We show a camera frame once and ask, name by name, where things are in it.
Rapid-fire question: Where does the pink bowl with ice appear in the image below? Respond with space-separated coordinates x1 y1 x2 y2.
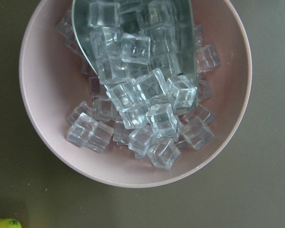
19 0 252 188

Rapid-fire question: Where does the metal ice scoop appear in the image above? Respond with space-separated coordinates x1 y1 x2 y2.
72 0 198 112

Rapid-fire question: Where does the yellow lemon near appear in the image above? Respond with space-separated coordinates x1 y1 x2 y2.
0 218 22 228

